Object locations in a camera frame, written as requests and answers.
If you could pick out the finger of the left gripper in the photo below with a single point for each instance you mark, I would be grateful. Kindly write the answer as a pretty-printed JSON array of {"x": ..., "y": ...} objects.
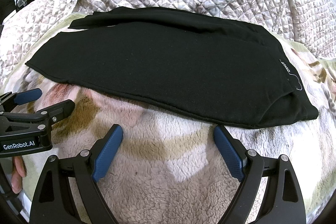
[
  {"x": 54, "y": 113},
  {"x": 10, "y": 100}
]

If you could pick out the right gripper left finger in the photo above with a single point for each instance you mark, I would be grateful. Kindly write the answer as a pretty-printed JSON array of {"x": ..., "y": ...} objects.
[{"x": 53, "y": 201}]

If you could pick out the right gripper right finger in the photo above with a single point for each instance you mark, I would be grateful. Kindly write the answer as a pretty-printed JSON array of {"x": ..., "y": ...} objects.
[{"x": 282, "y": 201}]

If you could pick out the black pants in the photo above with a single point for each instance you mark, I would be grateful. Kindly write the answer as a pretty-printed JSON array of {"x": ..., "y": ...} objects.
[{"x": 217, "y": 70}]

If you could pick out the person's left hand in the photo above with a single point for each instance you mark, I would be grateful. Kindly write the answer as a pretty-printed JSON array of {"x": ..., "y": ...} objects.
[{"x": 18, "y": 173}]

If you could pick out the floral fleece blanket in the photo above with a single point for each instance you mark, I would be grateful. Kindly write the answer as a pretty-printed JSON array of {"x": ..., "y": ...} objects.
[{"x": 168, "y": 168}]

